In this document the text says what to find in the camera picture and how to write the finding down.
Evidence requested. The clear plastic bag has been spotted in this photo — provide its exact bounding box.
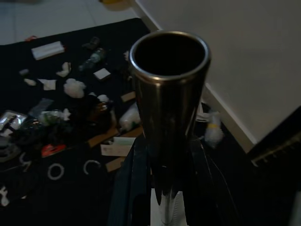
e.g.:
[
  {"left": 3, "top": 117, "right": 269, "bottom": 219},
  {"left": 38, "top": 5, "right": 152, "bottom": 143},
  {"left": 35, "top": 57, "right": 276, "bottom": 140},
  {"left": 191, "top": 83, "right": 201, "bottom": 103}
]
[{"left": 118, "top": 103, "right": 142, "bottom": 131}]

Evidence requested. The clear plastic wrap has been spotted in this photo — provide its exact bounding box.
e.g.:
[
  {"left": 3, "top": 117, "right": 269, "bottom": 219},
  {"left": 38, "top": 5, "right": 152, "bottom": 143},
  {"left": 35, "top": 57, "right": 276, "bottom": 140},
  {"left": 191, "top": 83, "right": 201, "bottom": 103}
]
[{"left": 29, "top": 97, "right": 55, "bottom": 116}]

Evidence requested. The white ring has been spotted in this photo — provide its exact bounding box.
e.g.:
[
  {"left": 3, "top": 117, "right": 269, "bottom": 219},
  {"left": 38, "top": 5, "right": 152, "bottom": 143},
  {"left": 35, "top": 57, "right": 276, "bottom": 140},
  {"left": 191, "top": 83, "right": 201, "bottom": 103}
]
[{"left": 47, "top": 164, "right": 64, "bottom": 181}]

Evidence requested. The dark brown bottle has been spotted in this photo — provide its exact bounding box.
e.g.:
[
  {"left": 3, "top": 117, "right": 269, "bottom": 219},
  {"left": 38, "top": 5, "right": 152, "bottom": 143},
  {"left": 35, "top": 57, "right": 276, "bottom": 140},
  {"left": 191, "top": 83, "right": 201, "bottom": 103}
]
[{"left": 93, "top": 100, "right": 116, "bottom": 129}]

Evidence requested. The clear bag with green print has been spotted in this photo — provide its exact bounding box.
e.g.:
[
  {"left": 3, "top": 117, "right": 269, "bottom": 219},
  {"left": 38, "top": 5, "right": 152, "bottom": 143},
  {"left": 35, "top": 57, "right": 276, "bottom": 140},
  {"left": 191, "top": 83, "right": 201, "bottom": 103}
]
[{"left": 39, "top": 109, "right": 71, "bottom": 123}]

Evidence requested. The red packet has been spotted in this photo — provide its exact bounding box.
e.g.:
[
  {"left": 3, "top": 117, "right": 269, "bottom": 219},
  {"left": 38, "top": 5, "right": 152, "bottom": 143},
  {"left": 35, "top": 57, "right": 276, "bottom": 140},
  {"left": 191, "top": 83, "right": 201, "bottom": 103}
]
[{"left": 40, "top": 143, "right": 67, "bottom": 158}]

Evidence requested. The folded white paper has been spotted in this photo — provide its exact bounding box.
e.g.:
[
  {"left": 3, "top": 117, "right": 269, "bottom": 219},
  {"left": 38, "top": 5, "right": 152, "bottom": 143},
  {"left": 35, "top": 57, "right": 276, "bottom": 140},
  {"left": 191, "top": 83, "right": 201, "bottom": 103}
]
[{"left": 37, "top": 78, "right": 57, "bottom": 91}]

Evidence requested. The white bag with yellow tie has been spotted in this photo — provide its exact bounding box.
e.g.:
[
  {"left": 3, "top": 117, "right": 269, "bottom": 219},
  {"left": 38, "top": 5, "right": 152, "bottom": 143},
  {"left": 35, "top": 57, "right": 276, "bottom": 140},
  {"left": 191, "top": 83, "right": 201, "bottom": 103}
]
[{"left": 203, "top": 109, "right": 224, "bottom": 149}]

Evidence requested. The brown cardboard piece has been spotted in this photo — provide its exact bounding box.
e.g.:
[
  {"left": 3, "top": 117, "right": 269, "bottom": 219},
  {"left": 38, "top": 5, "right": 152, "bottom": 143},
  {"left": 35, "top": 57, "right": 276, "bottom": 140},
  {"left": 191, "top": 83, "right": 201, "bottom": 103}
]
[
  {"left": 120, "top": 91, "right": 137, "bottom": 103},
  {"left": 104, "top": 156, "right": 127, "bottom": 173}
]

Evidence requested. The green plastic bottle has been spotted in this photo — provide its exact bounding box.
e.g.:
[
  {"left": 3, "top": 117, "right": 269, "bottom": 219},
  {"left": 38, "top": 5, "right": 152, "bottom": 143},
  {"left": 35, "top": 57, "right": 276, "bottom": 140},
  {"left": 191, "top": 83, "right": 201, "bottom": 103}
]
[{"left": 78, "top": 48, "right": 107, "bottom": 72}]

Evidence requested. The white bone-shaped piece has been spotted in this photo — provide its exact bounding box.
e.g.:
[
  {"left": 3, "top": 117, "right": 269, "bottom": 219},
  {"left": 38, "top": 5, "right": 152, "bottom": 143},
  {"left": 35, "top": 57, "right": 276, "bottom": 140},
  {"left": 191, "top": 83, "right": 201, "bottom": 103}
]
[{"left": 0, "top": 185, "right": 10, "bottom": 208}]

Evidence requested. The white labelled carton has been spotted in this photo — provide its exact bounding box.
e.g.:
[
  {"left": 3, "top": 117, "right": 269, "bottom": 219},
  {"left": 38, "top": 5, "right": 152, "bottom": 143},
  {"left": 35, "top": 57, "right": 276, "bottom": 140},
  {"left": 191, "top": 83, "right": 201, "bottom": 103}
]
[{"left": 100, "top": 137, "right": 136, "bottom": 156}]

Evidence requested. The white dustpan with metal handle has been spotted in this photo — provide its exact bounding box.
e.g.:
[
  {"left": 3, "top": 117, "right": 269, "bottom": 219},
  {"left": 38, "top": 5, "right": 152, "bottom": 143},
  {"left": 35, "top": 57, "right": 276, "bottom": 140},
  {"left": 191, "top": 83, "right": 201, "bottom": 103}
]
[{"left": 128, "top": 30, "right": 212, "bottom": 226}]

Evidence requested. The small white box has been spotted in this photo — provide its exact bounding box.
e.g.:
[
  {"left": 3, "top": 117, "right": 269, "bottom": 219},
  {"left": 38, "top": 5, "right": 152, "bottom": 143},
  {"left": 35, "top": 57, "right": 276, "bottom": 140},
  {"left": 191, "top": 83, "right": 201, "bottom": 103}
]
[{"left": 93, "top": 68, "right": 112, "bottom": 82}]

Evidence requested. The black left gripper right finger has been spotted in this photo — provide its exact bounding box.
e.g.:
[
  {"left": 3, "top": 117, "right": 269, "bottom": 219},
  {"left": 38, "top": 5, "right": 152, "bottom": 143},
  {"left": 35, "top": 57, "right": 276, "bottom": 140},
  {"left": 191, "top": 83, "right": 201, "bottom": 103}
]
[{"left": 185, "top": 137, "right": 236, "bottom": 226}]

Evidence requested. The black plastic toy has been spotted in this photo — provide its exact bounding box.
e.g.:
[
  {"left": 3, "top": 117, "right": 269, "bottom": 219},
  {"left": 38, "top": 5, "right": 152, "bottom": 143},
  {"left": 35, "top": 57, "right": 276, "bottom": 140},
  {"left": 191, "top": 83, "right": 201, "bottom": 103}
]
[{"left": 81, "top": 36, "right": 101, "bottom": 50}]

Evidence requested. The long brown cardboard strip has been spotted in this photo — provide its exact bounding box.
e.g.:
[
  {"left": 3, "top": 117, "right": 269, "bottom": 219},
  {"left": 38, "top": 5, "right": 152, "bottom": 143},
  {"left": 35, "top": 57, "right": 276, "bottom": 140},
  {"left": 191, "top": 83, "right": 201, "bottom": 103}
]
[{"left": 87, "top": 126, "right": 144, "bottom": 148}]

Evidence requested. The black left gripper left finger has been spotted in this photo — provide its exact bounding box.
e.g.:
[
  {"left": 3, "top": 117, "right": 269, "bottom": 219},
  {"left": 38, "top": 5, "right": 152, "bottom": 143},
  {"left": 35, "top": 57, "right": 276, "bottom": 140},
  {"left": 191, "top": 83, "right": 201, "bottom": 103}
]
[{"left": 107, "top": 137, "right": 153, "bottom": 226}]

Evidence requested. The yellow object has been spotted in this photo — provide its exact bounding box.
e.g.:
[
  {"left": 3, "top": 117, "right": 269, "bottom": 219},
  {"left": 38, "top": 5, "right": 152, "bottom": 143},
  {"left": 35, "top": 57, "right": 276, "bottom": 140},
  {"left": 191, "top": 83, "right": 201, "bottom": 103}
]
[{"left": 98, "top": 0, "right": 135, "bottom": 12}]

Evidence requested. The crumpled white paper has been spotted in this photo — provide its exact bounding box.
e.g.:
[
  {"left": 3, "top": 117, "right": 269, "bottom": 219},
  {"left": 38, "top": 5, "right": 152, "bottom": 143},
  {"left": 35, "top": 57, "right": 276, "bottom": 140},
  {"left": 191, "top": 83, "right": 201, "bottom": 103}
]
[{"left": 55, "top": 62, "right": 72, "bottom": 78}]

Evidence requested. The white fluffy wad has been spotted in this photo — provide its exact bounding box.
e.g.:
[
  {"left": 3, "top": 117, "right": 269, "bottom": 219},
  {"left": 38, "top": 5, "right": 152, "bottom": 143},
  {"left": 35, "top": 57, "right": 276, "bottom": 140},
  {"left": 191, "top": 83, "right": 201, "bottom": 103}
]
[{"left": 63, "top": 78, "right": 85, "bottom": 98}]

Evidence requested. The long white carton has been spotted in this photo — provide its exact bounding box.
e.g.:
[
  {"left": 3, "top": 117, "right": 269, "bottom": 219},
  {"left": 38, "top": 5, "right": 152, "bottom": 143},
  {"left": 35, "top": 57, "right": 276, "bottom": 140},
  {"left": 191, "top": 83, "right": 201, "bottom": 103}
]
[{"left": 31, "top": 40, "right": 65, "bottom": 61}]

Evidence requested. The black low cabinet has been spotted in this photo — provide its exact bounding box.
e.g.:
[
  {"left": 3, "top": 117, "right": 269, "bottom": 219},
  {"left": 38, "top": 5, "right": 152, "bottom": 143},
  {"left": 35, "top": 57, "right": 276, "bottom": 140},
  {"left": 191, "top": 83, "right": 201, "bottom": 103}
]
[{"left": 246, "top": 109, "right": 301, "bottom": 168}]

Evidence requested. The white hook-shaped piece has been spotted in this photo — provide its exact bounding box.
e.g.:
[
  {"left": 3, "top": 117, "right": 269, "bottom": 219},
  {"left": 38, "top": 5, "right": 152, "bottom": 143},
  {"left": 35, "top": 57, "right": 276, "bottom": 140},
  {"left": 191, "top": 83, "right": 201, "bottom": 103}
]
[
  {"left": 83, "top": 159, "right": 102, "bottom": 175},
  {"left": 19, "top": 155, "right": 31, "bottom": 171}
]

